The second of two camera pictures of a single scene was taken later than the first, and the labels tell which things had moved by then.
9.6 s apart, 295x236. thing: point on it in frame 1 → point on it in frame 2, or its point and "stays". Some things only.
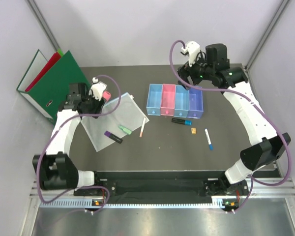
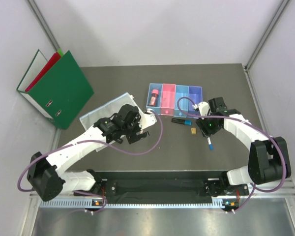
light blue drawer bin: (182, 98) stays
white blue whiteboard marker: (208, 139) stays
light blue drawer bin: (154, 100) stays
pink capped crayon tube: (106, 95) → (155, 93)
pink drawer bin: (168, 100) stays
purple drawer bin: (195, 103) stays
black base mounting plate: (153, 184) stays
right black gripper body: (199, 72) → (208, 126)
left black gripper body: (93, 105) → (132, 129)
